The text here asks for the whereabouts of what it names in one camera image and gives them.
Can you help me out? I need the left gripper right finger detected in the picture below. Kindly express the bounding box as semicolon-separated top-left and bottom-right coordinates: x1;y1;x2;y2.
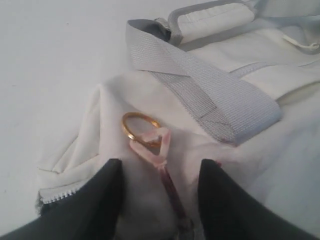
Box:
197;159;316;240

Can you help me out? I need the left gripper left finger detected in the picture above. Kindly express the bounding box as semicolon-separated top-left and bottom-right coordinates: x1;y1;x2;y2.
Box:
1;159;123;240

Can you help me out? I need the gold zipper pull ring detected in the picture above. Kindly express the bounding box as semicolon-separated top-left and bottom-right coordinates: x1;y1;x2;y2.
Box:
121;111;162;148

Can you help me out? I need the white fabric duffel bag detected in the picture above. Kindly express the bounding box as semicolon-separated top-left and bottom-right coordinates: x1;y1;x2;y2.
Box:
38;0;320;240

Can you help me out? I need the grey webbing shoulder strap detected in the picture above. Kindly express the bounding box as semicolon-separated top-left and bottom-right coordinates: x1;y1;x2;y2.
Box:
126;18;283;146

